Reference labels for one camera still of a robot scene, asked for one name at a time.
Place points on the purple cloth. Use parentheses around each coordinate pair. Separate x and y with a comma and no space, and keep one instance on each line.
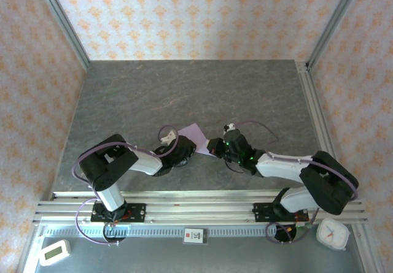
(196,133)

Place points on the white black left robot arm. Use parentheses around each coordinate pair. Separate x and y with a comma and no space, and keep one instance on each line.
(144,162)

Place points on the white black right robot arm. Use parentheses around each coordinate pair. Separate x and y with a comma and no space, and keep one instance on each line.
(282,167)

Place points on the long aluminium mounting rails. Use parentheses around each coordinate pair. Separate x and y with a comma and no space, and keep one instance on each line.
(199,207)

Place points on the white label card red mark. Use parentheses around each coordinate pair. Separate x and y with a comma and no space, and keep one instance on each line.
(194,235)

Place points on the grey metal shelf plate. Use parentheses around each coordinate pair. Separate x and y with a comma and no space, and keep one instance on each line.
(215,257)

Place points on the white analog clock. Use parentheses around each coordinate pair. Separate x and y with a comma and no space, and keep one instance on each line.
(333,234)

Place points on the white digital timer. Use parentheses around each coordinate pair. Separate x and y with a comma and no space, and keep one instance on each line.
(54,253)

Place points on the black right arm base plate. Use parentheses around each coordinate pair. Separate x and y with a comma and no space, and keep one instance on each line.
(261,213)

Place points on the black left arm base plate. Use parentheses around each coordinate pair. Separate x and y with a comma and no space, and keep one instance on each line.
(138,213)

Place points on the aluminium table side rail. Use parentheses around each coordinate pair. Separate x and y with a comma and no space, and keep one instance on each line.
(313,101)

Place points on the slanted aluminium frame post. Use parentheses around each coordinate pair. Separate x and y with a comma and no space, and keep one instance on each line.
(61,18)
(334,18)

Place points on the aluminium frame bar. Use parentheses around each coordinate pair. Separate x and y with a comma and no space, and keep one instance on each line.
(365,254)
(29,251)

